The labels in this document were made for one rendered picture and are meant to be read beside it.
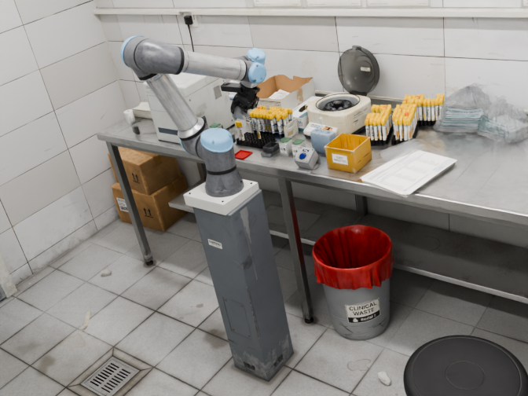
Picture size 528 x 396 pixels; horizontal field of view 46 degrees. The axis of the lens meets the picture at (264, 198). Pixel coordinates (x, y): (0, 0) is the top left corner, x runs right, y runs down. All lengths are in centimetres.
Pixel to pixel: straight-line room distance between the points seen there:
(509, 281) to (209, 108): 153
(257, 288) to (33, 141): 189
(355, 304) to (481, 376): 100
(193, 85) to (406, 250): 126
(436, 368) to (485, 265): 109
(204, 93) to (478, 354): 166
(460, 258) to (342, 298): 59
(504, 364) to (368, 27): 160
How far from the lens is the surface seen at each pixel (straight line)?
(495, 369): 193
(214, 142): 228
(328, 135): 255
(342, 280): 269
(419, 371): 191
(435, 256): 298
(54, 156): 402
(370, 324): 289
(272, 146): 273
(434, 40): 279
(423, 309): 311
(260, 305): 261
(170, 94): 231
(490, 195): 225
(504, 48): 269
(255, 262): 250
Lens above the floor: 203
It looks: 29 degrees down
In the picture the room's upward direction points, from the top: 11 degrees counter-clockwise
